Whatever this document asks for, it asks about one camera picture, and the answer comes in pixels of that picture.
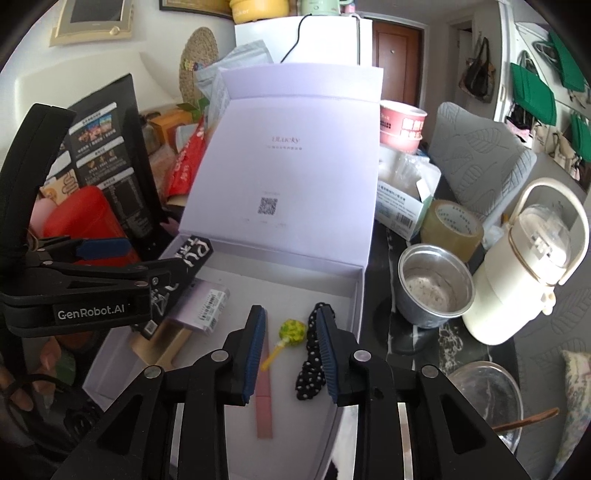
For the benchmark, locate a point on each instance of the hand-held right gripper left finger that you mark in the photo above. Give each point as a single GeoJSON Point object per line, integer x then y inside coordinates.
{"type": "Point", "coordinates": [256, 355]}

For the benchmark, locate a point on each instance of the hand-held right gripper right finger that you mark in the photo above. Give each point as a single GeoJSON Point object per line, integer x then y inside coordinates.
{"type": "Point", "coordinates": [328, 355]}

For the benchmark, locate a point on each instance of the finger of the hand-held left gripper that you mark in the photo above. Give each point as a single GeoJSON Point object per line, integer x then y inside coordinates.
{"type": "Point", "coordinates": [161, 272]}
{"type": "Point", "coordinates": [104, 248]}

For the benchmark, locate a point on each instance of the black polka dot scrunchie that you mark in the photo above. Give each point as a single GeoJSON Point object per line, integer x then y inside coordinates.
{"type": "Point", "coordinates": [309, 378]}

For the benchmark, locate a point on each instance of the black packet white print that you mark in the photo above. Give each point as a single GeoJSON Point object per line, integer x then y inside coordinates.
{"type": "Point", "coordinates": [194, 254]}

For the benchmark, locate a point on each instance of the yellow-green lollipop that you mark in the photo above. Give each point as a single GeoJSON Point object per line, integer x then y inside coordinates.
{"type": "Point", "coordinates": [293, 332]}

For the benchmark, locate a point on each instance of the small lavender box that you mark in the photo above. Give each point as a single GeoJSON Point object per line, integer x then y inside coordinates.
{"type": "Point", "coordinates": [194, 307]}

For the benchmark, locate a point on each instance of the lavender gift box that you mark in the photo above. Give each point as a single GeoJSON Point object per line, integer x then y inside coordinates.
{"type": "Point", "coordinates": [286, 161]}

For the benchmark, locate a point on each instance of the person's left hand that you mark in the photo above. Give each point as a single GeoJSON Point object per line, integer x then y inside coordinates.
{"type": "Point", "coordinates": [14, 392]}

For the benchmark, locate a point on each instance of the red canister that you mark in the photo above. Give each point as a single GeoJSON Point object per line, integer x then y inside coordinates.
{"type": "Point", "coordinates": [83, 212]}

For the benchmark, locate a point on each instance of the pink tube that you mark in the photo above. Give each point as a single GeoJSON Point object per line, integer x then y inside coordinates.
{"type": "Point", "coordinates": [264, 415]}

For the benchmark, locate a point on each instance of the small gold box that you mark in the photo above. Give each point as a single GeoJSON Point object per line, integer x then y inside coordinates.
{"type": "Point", "coordinates": [157, 346]}

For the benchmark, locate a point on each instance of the red printed pouch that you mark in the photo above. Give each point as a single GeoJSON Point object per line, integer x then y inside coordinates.
{"type": "Point", "coordinates": [184, 170]}

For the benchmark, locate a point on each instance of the black snack pouch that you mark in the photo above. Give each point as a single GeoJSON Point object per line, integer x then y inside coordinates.
{"type": "Point", "coordinates": [106, 134]}

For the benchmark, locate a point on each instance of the steel bowl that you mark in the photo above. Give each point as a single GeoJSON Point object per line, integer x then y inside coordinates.
{"type": "Point", "coordinates": [434, 286]}

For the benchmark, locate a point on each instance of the orange cardboard box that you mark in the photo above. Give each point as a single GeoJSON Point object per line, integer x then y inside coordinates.
{"type": "Point", "coordinates": [168, 127]}

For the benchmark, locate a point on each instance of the white medicine box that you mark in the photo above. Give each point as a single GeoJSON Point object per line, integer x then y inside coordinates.
{"type": "Point", "coordinates": [397, 212]}

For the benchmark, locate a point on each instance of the glass mug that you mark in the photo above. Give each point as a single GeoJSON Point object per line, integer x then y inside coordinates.
{"type": "Point", "coordinates": [485, 392]}

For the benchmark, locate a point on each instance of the roll of brown tape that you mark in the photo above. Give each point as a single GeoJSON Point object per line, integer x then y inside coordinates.
{"type": "Point", "coordinates": [450, 221]}

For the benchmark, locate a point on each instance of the wooden stick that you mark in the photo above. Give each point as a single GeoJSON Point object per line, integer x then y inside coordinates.
{"type": "Point", "coordinates": [526, 422]}

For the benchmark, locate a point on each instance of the woven round mat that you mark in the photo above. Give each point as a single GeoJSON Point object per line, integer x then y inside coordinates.
{"type": "Point", "coordinates": [196, 60]}

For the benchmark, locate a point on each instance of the grey leaf pattern chair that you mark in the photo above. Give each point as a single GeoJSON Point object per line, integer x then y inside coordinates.
{"type": "Point", "coordinates": [540, 397]}

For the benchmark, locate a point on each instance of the grey foil bags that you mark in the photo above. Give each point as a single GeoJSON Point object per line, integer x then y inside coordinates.
{"type": "Point", "coordinates": [244, 55]}

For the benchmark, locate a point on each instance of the pink paper cup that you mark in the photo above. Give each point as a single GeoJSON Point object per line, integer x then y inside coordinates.
{"type": "Point", "coordinates": [401, 129]}

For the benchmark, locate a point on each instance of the grey leaf pattern cushion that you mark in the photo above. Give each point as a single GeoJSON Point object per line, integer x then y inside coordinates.
{"type": "Point", "coordinates": [471, 152]}

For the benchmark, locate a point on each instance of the floral cushion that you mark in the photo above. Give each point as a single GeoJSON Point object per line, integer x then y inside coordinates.
{"type": "Point", "coordinates": [577, 406]}

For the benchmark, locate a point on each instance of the framed picture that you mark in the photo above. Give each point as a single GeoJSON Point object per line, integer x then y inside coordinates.
{"type": "Point", "coordinates": [194, 5]}

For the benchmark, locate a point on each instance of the yellow mini cooker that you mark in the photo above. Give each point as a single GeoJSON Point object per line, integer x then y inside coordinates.
{"type": "Point", "coordinates": [258, 11]}

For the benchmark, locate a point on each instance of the white fridge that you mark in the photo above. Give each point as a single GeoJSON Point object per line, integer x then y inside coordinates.
{"type": "Point", "coordinates": [323, 41]}

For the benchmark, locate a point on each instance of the brown door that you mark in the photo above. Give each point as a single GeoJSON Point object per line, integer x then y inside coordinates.
{"type": "Point", "coordinates": [397, 55]}

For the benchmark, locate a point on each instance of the pale green kettle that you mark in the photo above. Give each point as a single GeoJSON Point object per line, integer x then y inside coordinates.
{"type": "Point", "coordinates": [321, 7]}

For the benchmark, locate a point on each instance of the dark hanging handbag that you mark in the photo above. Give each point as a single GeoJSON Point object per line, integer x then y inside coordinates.
{"type": "Point", "coordinates": [480, 74]}

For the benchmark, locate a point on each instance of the green tote bag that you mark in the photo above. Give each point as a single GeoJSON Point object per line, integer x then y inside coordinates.
{"type": "Point", "coordinates": [570, 60]}
{"type": "Point", "coordinates": [581, 136]}
{"type": "Point", "coordinates": [533, 94]}

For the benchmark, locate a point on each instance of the gold wall panel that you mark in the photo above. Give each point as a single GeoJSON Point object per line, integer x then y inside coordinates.
{"type": "Point", "coordinates": [92, 18]}

